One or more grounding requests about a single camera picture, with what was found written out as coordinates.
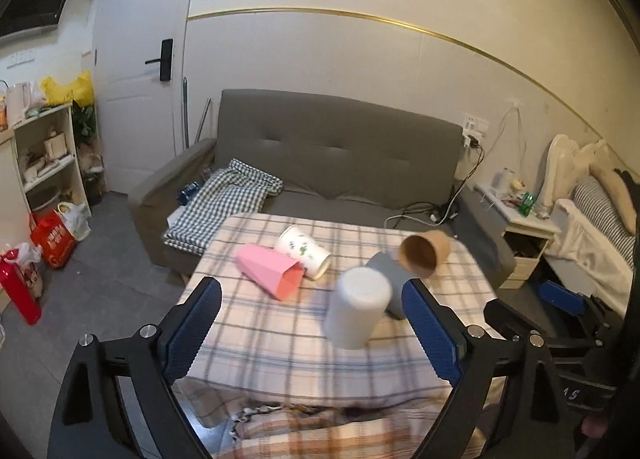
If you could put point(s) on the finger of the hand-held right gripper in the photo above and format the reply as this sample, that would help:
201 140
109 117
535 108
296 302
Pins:
560 296
505 314

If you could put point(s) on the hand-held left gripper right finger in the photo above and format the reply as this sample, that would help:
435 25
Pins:
430 334

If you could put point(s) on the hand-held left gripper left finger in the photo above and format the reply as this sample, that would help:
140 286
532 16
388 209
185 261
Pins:
192 324

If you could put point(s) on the grey cup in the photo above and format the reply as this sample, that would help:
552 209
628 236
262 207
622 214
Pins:
392 284

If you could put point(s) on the brown paper cup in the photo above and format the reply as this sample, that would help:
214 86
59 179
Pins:
425 251

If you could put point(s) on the pink cup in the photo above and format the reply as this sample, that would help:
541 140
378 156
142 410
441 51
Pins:
267 269

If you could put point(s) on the white printed paper cup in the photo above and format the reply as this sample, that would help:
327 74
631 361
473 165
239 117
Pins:
302 251

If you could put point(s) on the bed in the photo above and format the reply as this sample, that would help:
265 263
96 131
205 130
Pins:
590 244

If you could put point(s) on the white nightstand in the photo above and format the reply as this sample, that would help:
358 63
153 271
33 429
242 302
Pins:
525 234

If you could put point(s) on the plaid tablecloth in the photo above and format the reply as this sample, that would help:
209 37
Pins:
280 339

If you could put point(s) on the striped pillow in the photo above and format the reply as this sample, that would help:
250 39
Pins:
600 211

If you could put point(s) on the green bottle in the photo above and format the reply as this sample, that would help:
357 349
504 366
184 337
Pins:
526 204

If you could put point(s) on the beige pillow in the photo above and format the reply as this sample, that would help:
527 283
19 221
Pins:
615 196

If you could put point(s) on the blue checked cloth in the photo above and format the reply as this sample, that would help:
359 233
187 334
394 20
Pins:
220 204

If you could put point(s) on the white headboard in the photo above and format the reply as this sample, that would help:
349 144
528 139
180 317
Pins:
557 169

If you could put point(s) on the white plastic bag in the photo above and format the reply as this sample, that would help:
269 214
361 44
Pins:
75 221

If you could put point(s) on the red paper bag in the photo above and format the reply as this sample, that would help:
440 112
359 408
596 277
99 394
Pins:
52 239

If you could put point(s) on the red cylinder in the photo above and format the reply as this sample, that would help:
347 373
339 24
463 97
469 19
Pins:
20 289

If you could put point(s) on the grey sofa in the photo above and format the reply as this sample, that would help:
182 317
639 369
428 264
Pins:
340 159

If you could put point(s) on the white door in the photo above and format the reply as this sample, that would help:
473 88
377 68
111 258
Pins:
135 114

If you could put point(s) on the white shelf unit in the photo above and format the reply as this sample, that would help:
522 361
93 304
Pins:
45 159

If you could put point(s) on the green plant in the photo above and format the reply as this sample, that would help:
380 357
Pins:
85 121

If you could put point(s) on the yellow plastic bag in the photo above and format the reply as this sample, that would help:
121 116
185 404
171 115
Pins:
65 89

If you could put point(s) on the white kettle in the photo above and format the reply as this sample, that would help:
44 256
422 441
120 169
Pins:
17 104

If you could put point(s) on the wall socket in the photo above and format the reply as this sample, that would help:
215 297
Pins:
474 129

